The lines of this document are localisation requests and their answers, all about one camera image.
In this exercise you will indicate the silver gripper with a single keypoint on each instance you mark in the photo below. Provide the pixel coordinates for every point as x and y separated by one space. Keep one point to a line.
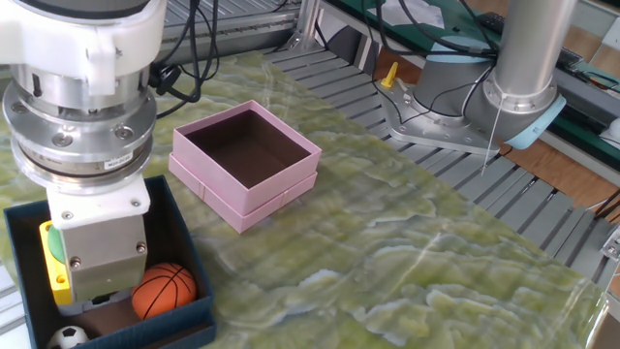
106 257

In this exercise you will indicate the yellow box green push button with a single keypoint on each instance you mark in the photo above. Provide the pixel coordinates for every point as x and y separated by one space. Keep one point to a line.
58 286

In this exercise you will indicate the dark blue box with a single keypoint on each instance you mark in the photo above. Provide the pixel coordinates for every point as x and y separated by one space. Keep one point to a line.
145 332

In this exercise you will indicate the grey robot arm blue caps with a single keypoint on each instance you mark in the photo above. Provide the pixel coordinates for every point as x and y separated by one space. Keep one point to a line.
82 140

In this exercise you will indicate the pink open box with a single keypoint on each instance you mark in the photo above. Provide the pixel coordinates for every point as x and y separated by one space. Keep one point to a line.
227 199

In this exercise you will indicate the small soccer ball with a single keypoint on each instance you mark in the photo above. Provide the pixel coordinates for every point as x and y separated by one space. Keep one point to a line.
68 338

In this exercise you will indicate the orange mini basketball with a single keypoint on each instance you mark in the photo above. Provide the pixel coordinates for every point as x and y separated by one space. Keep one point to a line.
164 291

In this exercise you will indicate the green marble pattern mat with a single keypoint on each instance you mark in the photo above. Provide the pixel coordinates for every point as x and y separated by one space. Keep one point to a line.
387 271

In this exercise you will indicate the small yellow plastic piece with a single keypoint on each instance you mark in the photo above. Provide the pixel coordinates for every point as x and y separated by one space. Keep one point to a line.
390 76

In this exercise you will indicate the white zip tie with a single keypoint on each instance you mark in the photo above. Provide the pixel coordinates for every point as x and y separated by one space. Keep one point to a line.
491 136

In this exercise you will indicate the black keyboard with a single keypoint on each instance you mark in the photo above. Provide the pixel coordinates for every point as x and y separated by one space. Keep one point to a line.
569 57

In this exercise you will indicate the aluminium table rail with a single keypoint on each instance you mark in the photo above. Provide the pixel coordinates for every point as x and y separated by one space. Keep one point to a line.
252 29

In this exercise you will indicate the aluminium upright post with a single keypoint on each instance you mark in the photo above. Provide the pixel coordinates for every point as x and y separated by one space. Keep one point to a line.
307 19

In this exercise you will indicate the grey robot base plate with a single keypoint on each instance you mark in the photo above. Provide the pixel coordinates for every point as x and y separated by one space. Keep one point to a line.
412 126

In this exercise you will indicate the metal corner bracket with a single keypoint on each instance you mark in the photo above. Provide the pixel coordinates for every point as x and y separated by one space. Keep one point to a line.
611 244

